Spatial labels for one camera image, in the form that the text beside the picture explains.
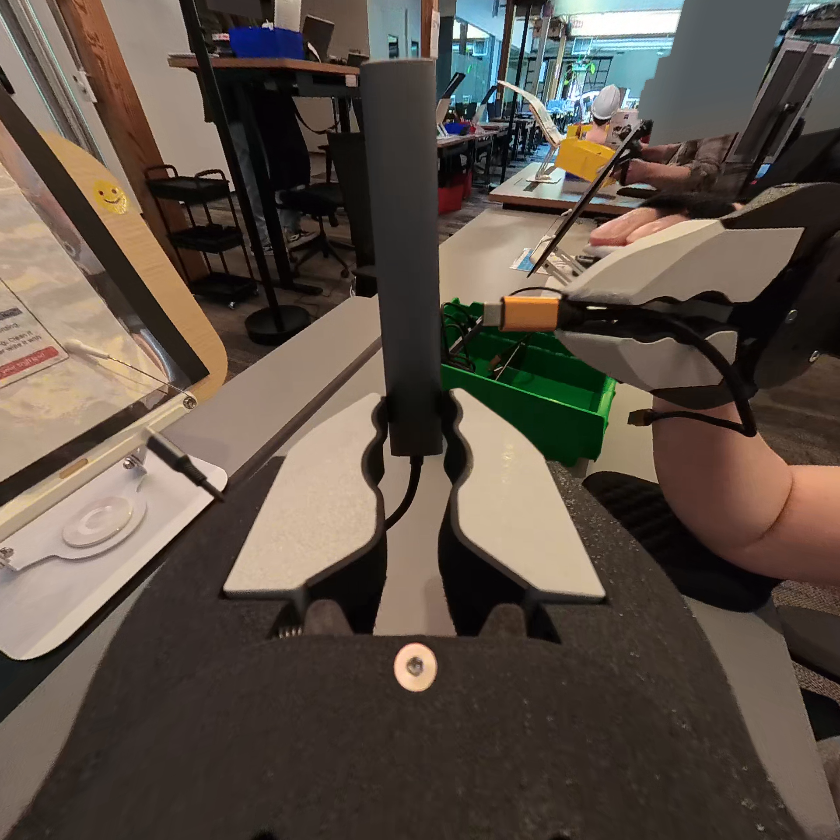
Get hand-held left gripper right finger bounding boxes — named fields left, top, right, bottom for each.
left=445, top=387, right=606, bottom=610

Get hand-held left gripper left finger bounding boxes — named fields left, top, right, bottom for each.
left=223, top=392, right=388, bottom=611

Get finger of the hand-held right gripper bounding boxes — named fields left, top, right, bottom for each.
left=555, top=317, right=740, bottom=406
left=562, top=218, right=806, bottom=317

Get black hub cable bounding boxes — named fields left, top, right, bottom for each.
left=382, top=455, right=425, bottom=533

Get green plastic bin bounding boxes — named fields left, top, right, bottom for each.
left=440, top=297, right=618, bottom=466

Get orange plug usb-c cable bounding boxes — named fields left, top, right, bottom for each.
left=482, top=287, right=760, bottom=439

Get dark grey usb hub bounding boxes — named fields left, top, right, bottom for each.
left=359, top=57, right=442, bottom=459

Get person's right forearm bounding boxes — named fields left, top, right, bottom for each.
left=651, top=400, right=840, bottom=587

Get another person's forearm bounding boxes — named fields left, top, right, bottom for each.
left=623, top=134, right=740, bottom=193

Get person's right hand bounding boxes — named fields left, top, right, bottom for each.
left=588, top=202, right=746, bottom=249

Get black tablet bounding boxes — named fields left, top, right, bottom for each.
left=525, top=119, right=655, bottom=278

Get yellow plastic bin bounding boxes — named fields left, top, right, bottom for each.
left=555, top=135, right=620, bottom=183

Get black monitor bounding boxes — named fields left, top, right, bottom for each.
left=738, top=37, right=840, bottom=199

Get black pole stand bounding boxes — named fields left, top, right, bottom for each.
left=178, top=0, right=312, bottom=347

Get white laptop stand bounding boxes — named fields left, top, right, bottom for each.
left=496, top=79, right=566, bottom=185

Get white metal stand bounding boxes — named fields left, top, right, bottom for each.
left=0, top=430, right=229, bottom=661

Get black office chair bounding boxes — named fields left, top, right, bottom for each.
left=278, top=131, right=370, bottom=280

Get black rolling cart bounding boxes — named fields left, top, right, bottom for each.
left=144, top=164, right=259, bottom=310

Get wooden pillar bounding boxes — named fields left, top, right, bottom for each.
left=56, top=0, right=206, bottom=284

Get wooden top standing desk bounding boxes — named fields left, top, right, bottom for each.
left=168, top=55, right=363, bottom=298

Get blue plastic bin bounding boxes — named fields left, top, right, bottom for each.
left=227, top=25, right=307, bottom=60

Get black cable plug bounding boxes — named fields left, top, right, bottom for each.
left=145, top=429, right=226, bottom=504

